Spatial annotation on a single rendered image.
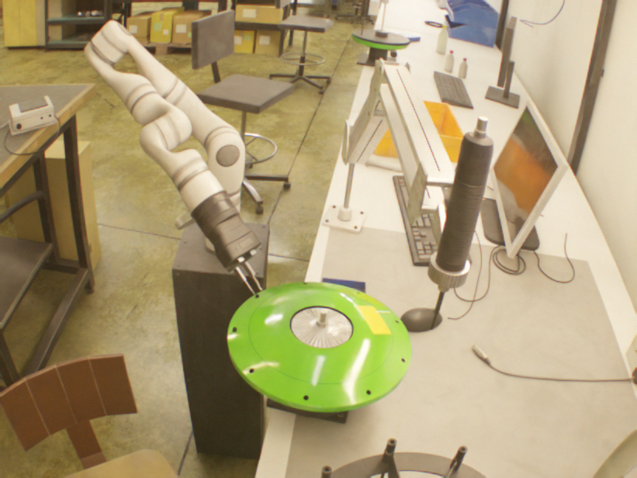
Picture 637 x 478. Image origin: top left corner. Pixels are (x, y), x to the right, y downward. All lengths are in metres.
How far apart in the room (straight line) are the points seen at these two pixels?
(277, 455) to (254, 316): 0.25
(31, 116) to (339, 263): 1.27
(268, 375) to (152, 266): 2.06
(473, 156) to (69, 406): 1.01
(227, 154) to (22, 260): 1.51
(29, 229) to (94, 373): 1.78
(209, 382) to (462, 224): 1.24
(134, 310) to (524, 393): 1.91
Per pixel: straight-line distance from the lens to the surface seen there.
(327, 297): 1.04
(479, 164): 0.63
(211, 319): 1.58
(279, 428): 1.04
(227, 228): 1.03
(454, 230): 0.66
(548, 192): 1.43
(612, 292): 1.65
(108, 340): 2.55
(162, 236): 3.14
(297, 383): 0.91
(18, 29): 7.91
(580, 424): 1.21
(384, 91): 1.08
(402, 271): 1.44
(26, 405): 1.25
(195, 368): 1.73
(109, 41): 1.26
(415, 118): 0.89
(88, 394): 1.28
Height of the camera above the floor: 1.75
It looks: 34 degrees down
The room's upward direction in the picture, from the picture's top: 8 degrees clockwise
